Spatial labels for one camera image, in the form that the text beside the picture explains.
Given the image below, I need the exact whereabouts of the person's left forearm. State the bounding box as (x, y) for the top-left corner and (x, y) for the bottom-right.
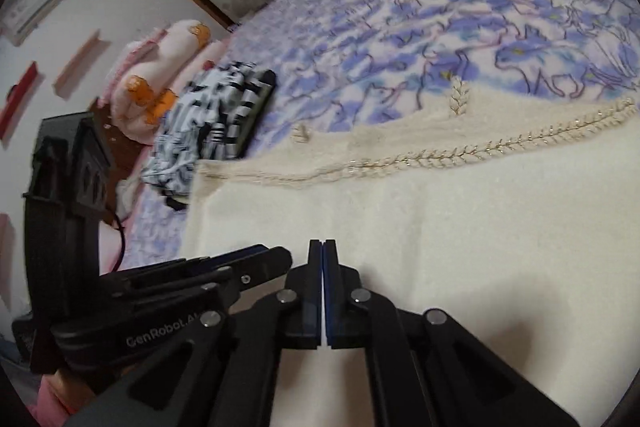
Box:
(25, 367), (101, 427)

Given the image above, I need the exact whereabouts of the white fluffy coat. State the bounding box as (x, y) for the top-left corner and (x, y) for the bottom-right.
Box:
(180, 76), (640, 427)

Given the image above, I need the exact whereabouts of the pink bear print quilt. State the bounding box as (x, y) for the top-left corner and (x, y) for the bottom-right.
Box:
(97, 19), (226, 145)

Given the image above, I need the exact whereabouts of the wooden wall shelf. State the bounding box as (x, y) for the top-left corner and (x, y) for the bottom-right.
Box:
(54, 29), (103, 98)

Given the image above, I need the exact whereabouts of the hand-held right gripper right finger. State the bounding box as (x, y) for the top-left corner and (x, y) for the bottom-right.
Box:
(324, 239), (581, 427)

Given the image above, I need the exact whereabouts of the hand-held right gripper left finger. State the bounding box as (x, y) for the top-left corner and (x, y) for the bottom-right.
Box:
(65, 239), (326, 427)

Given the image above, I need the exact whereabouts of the black and white folded garment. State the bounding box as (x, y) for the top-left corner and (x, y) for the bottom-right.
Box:
(140, 61), (278, 212)

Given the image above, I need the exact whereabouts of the pink bed sheet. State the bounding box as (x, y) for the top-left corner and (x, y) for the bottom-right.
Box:
(97, 187), (151, 270)

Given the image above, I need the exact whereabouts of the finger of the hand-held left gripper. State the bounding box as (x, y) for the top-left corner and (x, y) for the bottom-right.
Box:
(100, 244), (271, 293)
(130, 247), (293, 313)

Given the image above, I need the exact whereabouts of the red wall shelf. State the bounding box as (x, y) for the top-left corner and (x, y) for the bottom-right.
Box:
(0, 61), (40, 142)

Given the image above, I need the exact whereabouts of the brown wooden headboard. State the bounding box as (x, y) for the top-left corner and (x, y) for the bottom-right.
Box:
(92, 99), (146, 188)

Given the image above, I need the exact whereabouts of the thin gripper cable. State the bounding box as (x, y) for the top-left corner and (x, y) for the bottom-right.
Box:
(102, 204), (127, 273)

